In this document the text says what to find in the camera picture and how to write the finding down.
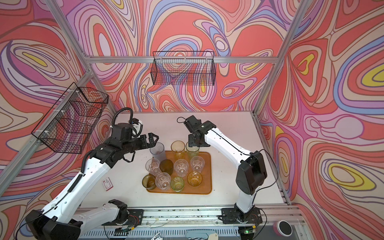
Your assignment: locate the tall light green glass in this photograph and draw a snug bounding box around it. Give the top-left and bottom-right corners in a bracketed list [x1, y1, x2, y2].
[186, 142, 200, 160]

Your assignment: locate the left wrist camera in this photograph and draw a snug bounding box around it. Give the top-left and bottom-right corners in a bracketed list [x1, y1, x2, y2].
[131, 118, 143, 135]

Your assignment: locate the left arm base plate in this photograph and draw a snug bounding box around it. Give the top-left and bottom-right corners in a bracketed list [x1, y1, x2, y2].
[104, 209, 144, 227]

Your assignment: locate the pink tape roll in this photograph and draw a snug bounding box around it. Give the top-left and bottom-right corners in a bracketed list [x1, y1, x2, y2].
[273, 220, 293, 237]

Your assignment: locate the black wire basket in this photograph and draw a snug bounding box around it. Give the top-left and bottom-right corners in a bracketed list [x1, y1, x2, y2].
[31, 83, 109, 154]
[151, 50, 216, 86]

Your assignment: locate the tall yellow glass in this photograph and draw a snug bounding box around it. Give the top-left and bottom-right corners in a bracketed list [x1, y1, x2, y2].
[171, 141, 185, 160]

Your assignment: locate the tall clear glass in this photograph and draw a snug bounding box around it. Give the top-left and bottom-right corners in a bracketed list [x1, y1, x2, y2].
[174, 159, 189, 178]

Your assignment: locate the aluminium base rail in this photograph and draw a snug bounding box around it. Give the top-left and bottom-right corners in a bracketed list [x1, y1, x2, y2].
[59, 205, 310, 232]

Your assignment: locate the brown plastic tray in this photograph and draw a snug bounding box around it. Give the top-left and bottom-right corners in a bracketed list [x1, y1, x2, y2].
[147, 152, 212, 195]

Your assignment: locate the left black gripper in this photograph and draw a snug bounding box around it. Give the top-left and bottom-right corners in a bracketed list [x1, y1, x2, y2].
[121, 132, 160, 156]

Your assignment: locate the black wire basket left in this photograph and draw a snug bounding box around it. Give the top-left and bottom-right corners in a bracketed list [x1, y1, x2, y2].
[31, 83, 109, 154]

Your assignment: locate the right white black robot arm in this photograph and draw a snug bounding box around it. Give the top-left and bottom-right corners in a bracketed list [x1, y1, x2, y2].
[183, 116, 268, 214]

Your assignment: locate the small red white card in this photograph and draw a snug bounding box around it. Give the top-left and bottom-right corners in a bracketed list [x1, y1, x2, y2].
[102, 177, 114, 191]

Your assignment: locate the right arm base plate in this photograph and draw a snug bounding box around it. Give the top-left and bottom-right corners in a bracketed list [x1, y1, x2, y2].
[218, 207, 263, 226]

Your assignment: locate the black wire basket back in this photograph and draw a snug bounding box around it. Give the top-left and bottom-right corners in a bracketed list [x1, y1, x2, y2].
[151, 50, 216, 86]

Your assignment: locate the blue textured glass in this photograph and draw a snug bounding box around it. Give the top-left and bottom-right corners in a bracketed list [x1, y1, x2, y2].
[150, 142, 167, 162]

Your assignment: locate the tall olive textured glass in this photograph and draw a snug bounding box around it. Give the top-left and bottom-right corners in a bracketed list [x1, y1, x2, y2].
[160, 159, 174, 176]

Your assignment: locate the clear faceted glass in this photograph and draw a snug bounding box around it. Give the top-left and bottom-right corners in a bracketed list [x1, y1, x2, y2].
[146, 158, 162, 177]

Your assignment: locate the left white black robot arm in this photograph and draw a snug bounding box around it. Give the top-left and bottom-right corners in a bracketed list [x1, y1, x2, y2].
[26, 123, 159, 240]

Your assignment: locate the short amber textured glass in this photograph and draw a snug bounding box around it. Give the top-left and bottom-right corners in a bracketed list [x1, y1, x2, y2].
[142, 174, 156, 190]

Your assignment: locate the pale green glass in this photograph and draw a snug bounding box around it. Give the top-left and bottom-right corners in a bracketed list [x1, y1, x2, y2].
[171, 177, 185, 193]

